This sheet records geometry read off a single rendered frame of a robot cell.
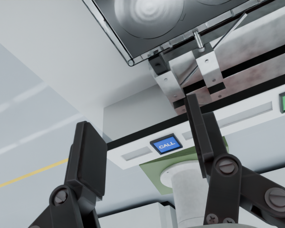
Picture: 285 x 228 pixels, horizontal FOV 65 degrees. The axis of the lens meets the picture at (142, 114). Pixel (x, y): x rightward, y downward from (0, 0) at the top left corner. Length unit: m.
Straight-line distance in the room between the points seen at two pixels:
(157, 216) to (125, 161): 2.83
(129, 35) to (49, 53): 0.20
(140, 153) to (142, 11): 0.31
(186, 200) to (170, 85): 0.37
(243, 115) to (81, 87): 0.36
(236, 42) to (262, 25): 0.05
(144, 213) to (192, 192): 2.79
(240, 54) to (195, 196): 0.40
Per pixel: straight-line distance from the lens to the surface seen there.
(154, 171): 0.73
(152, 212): 3.40
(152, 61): 0.40
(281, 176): 3.17
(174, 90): 0.45
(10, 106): 1.94
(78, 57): 0.51
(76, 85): 0.55
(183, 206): 0.69
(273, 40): 0.49
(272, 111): 0.51
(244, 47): 0.47
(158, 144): 0.49
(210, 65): 0.44
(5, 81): 1.77
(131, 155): 0.53
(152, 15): 0.37
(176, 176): 0.73
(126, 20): 0.37
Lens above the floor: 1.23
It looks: 42 degrees down
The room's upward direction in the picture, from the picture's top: 174 degrees clockwise
